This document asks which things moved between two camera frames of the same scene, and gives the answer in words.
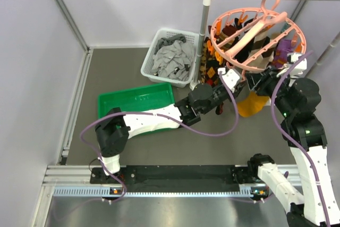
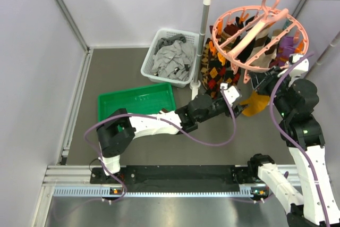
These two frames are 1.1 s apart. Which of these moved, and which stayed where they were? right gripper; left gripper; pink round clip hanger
Moved: left gripper
Stayed: pink round clip hanger; right gripper
